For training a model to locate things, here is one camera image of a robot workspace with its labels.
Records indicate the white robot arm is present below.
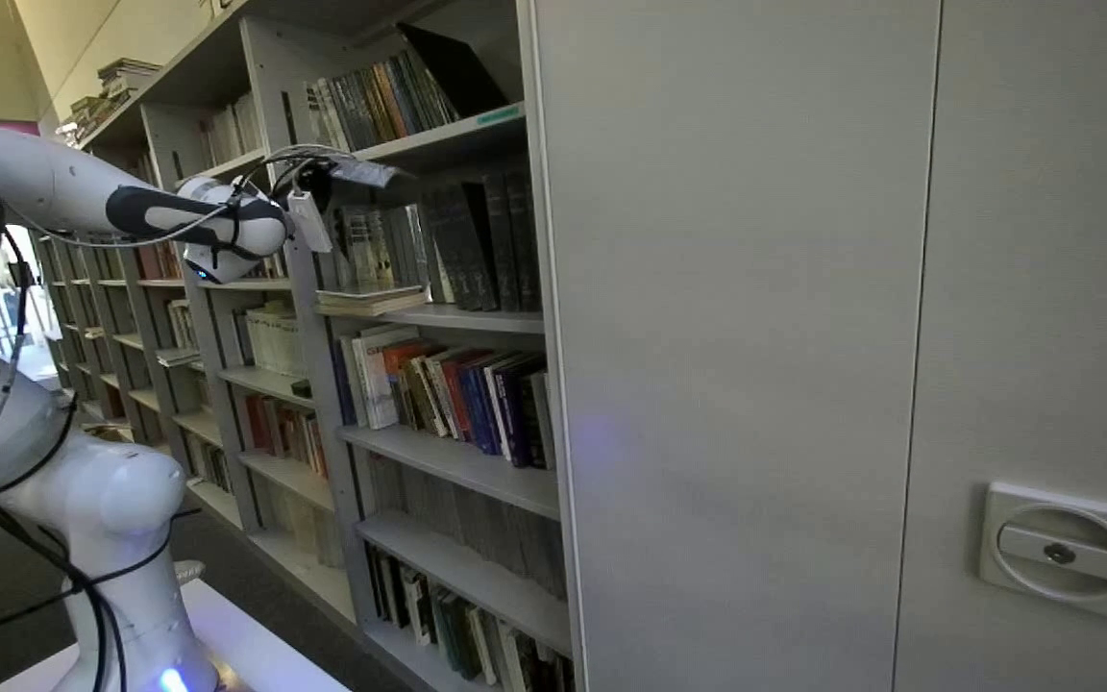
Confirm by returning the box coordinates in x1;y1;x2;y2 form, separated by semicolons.
0;128;288;692

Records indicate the grey metal bookshelf right unit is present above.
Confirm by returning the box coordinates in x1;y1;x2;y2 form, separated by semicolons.
246;0;575;692

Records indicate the grey metal bookshelf unit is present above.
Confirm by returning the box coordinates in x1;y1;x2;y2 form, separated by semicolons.
246;0;575;692
41;13;352;622

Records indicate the grey metal bookshelf left unit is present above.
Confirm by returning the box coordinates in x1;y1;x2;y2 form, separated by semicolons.
41;13;352;622

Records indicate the white cabinet door handle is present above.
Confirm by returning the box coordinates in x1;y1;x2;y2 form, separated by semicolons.
976;479;1107;618

